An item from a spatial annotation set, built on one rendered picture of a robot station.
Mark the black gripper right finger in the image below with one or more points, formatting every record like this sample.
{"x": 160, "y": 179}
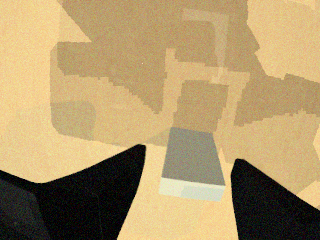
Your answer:
{"x": 266, "y": 211}

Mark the white domino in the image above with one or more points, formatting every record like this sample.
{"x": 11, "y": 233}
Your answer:
{"x": 191, "y": 166}

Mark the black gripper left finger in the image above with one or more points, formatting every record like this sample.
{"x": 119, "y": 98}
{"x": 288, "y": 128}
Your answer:
{"x": 88, "y": 205}

